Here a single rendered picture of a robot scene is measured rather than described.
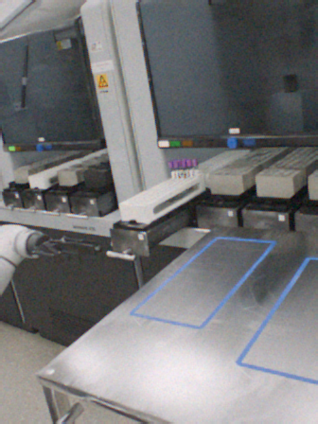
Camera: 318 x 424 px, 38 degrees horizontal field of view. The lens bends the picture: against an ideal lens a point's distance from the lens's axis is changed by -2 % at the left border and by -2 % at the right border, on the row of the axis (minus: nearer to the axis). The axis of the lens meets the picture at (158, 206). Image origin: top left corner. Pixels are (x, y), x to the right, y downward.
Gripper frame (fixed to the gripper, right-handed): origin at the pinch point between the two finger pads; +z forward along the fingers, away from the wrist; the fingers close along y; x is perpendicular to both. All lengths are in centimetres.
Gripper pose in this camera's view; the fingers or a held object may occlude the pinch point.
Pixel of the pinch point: (79, 253)
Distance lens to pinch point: 134.5
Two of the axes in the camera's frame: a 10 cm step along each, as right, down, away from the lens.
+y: 6.0, -3.3, 7.3
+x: 1.6, 9.4, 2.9
